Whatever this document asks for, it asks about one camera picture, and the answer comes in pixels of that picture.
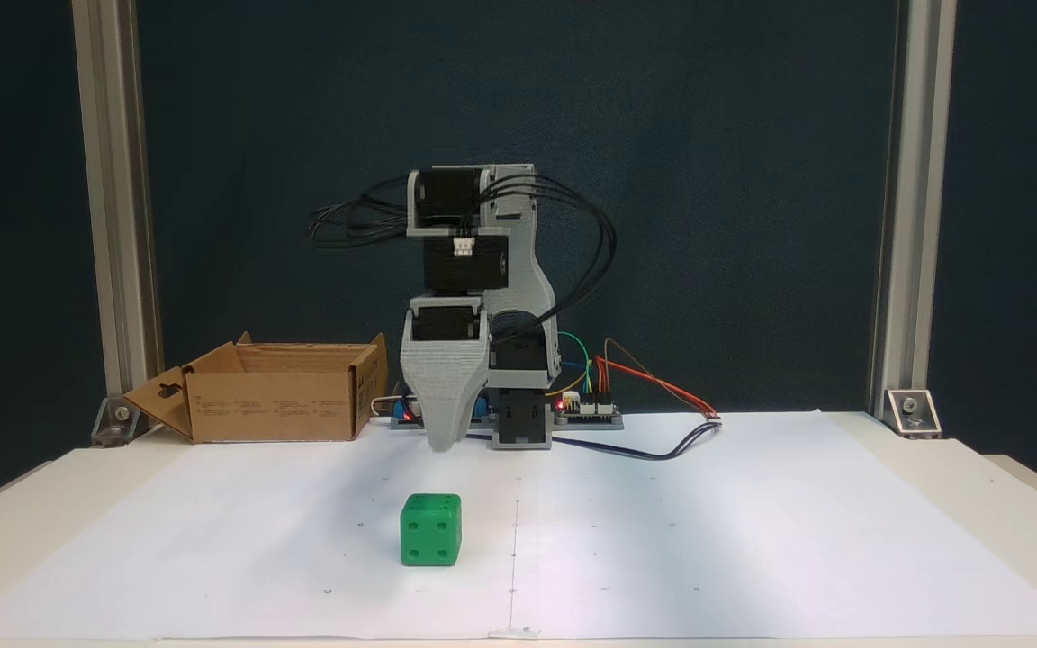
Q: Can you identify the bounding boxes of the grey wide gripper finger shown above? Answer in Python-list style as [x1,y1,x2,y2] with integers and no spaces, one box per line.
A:
[400,337,494,454]

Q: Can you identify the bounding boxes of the green die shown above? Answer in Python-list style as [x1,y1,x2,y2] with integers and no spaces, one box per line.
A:
[400,492,463,568]

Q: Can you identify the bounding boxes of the motor driver circuit board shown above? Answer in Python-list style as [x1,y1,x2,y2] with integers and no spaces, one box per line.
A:
[553,391,625,431]

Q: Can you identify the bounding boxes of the brown cardboard box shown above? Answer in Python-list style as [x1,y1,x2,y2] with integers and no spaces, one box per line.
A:
[122,331,390,444]

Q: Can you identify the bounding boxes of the green jumper wire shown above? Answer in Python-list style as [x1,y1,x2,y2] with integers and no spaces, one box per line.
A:
[557,333,595,399]

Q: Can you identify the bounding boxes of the black motor cable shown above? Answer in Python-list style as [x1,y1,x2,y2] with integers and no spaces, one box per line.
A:
[482,171,618,347]
[307,175,413,251]

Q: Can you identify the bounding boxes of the red wire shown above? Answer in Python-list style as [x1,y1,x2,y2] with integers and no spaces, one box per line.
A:
[595,355,719,419]

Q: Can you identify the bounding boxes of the orange wire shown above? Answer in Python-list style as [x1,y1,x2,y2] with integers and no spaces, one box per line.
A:
[598,357,722,422]

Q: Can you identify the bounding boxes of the black looping power cable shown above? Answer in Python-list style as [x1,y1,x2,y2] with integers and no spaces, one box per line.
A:
[464,416,725,462]

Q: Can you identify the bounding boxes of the metal corner bracket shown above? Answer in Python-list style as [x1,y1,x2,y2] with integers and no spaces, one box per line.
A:
[885,389,942,440]
[91,396,140,448]

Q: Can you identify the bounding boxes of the aluminium frame post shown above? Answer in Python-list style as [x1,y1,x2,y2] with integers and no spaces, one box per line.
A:
[71,0,165,424]
[868,0,959,419]

